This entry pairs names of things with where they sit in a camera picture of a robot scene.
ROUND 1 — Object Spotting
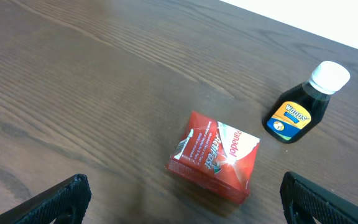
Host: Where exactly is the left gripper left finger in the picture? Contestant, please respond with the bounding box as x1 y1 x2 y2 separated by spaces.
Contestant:
0 174 91 224

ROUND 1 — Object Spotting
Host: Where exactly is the red Panadol box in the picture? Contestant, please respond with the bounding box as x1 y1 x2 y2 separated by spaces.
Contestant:
166 111 260 204

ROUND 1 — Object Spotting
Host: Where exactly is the dark syrup bottle white cap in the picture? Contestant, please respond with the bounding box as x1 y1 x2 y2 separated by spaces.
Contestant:
262 61 351 144

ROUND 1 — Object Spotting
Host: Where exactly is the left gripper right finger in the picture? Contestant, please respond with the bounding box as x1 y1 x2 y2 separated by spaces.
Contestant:
280 172 358 224

